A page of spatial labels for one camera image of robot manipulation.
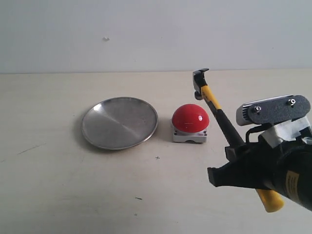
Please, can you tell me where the round stainless steel plate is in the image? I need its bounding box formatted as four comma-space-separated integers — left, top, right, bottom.
81, 97, 158, 151

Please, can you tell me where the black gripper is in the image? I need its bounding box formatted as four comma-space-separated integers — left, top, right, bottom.
207, 137, 289, 193

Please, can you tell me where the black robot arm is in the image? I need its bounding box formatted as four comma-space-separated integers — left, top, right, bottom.
207, 139, 312, 210

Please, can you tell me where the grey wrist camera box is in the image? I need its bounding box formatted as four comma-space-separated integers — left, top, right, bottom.
236, 95, 311, 126

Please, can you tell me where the yellow black claw hammer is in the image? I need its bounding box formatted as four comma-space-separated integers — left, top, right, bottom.
193, 68, 284, 213

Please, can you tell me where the red dome push button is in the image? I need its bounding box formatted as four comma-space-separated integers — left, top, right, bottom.
171, 104, 210, 143

